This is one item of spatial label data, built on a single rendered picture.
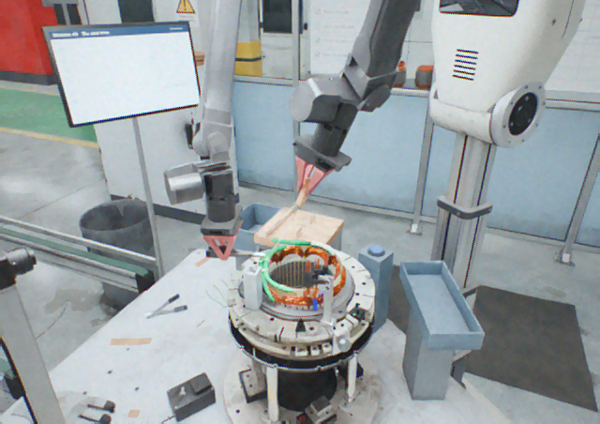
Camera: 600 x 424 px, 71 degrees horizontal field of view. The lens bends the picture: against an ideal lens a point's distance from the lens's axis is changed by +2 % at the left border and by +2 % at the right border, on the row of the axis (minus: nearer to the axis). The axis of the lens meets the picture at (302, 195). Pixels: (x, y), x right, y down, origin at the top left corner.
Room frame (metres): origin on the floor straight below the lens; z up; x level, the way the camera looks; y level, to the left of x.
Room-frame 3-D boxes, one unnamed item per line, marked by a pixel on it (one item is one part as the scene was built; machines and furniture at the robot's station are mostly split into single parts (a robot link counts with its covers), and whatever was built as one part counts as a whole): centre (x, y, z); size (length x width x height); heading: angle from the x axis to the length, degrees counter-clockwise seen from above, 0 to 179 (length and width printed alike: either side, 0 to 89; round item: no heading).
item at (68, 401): (0.67, 0.56, 0.79); 0.24 x 0.12 x 0.02; 67
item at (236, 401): (0.75, 0.00, 0.80); 0.39 x 0.39 x 0.01
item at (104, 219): (2.05, 1.03, 0.39); 0.39 x 0.39 x 0.35
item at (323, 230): (1.04, 0.01, 1.05); 0.20 x 0.19 x 0.02; 65
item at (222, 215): (0.76, 0.17, 1.28); 0.10 x 0.07 x 0.07; 175
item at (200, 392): (0.70, 0.27, 0.81); 0.10 x 0.06 x 0.06; 124
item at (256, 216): (1.11, 0.15, 0.92); 0.17 x 0.11 x 0.28; 155
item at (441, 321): (0.75, -0.30, 0.92); 0.25 x 0.11 x 0.28; 1
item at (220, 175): (0.76, 0.17, 1.34); 0.07 x 0.06 x 0.07; 120
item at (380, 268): (0.97, -0.20, 0.91); 0.07 x 0.07 x 0.25; 47
